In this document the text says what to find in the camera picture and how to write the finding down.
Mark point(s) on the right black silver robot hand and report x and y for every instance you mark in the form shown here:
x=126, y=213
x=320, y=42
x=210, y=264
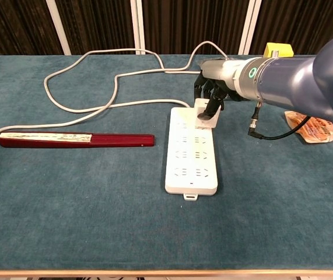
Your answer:
x=218, y=71

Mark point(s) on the white power adapter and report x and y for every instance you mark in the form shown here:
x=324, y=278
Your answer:
x=207, y=124

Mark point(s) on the white power strip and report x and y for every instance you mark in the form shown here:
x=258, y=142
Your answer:
x=189, y=163

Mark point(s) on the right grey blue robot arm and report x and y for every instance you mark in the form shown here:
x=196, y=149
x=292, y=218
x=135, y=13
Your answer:
x=300, y=81

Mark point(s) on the black gloves in plastic bag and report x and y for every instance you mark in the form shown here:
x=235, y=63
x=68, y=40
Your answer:
x=237, y=97

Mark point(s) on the yellow sponge cube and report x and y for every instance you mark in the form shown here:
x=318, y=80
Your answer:
x=284, y=49

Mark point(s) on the orange sauce pouch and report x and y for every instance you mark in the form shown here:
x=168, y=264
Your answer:
x=320, y=132

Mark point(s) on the folded dark red fan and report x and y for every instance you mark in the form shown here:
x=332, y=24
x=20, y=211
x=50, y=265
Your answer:
x=119, y=140

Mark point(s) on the teal felt table cover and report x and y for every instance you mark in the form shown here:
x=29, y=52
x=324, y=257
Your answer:
x=67, y=204

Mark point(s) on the white partition frame post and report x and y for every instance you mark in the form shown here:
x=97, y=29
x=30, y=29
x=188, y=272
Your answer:
x=59, y=29
x=138, y=29
x=249, y=29

